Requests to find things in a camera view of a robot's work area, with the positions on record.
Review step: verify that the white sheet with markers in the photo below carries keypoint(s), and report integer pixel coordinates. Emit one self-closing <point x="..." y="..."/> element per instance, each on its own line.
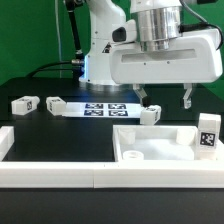
<point x="103" y="110"/>

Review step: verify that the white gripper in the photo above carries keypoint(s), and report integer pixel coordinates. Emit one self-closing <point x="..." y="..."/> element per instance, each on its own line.
<point x="191" y="58"/>

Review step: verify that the white square table top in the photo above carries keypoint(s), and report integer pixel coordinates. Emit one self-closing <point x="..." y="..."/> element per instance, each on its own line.
<point x="135" y="143"/>

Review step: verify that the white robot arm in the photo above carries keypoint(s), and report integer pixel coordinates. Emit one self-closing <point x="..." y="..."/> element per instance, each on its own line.
<point x="153" y="47"/>

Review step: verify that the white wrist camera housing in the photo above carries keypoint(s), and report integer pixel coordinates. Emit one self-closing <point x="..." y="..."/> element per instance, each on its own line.
<point x="126" y="33"/>

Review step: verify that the white U-shaped fence wall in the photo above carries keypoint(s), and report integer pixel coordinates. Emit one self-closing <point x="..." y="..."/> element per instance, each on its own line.
<point x="117" y="174"/>

